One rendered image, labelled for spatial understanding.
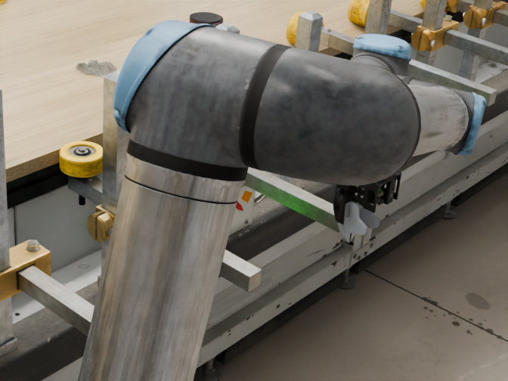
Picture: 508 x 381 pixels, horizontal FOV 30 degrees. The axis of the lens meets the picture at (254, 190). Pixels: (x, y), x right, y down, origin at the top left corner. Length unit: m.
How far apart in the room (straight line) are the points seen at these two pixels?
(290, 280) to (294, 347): 0.19
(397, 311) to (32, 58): 1.41
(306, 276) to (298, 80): 1.94
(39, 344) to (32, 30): 0.91
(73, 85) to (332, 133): 1.22
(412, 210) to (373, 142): 2.31
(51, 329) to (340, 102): 0.92
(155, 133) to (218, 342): 1.67
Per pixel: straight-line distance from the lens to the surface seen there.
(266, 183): 1.75
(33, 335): 1.62
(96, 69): 2.05
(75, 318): 1.42
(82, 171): 1.70
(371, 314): 2.92
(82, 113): 1.87
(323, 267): 2.79
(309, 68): 0.83
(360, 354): 2.75
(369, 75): 0.86
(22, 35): 2.25
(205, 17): 1.71
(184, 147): 0.85
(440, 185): 3.33
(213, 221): 0.87
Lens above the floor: 1.71
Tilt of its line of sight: 30 degrees down
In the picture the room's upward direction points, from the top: 6 degrees clockwise
